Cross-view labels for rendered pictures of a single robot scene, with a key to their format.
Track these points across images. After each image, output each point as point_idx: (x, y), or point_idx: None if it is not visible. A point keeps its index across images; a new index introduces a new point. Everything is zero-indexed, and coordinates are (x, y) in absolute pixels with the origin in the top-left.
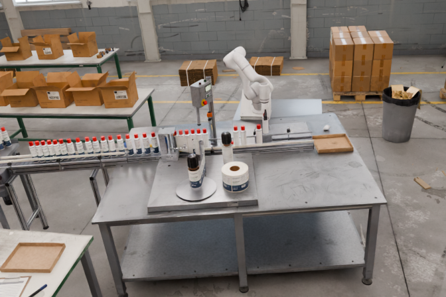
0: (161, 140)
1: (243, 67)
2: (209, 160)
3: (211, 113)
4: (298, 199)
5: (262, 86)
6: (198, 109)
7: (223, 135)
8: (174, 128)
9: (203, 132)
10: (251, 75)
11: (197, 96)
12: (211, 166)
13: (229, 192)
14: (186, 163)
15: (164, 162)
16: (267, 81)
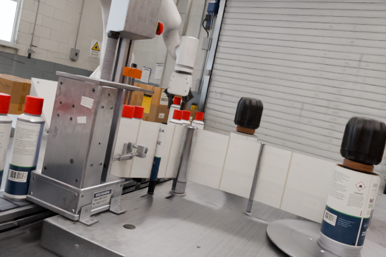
0: (104, 112)
1: None
2: (188, 191)
3: (141, 70)
4: (381, 217)
5: (196, 39)
6: (115, 50)
7: (257, 102)
8: (112, 81)
9: (139, 115)
10: (178, 15)
11: (153, 1)
12: (222, 200)
13: (368, 233)
14: (160, 207)
15: (93, 223)
16: (180, 39)
